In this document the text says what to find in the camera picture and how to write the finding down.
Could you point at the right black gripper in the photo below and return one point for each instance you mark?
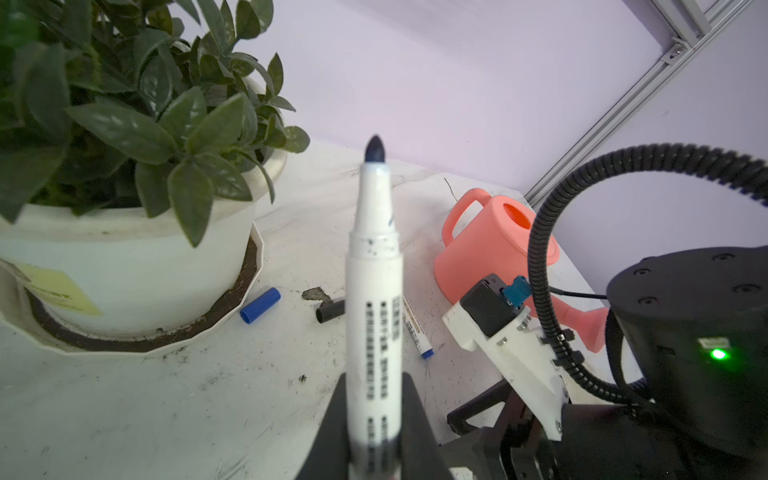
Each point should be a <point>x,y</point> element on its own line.
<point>498,437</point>

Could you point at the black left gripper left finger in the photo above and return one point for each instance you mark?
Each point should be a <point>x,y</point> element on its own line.
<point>329,455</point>

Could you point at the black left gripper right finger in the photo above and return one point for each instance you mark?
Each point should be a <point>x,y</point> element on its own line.
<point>419,450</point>

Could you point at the white marker pen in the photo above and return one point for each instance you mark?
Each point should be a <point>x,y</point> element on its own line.
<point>374,310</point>
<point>416,331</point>

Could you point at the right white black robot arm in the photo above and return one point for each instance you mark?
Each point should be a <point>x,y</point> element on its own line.
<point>685,335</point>

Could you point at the black pen cap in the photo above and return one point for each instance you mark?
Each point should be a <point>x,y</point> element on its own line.
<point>330,310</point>

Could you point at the blue pen cap by pot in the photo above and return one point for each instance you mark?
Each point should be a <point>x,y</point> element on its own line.
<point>256,308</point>

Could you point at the pink plastic watering can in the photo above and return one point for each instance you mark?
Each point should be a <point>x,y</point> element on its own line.
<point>484,235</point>

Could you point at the green potted plant white pot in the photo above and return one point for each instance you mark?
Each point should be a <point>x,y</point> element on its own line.
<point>136,141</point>

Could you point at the aluminium frame corner post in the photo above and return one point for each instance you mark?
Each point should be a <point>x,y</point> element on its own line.
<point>693,26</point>

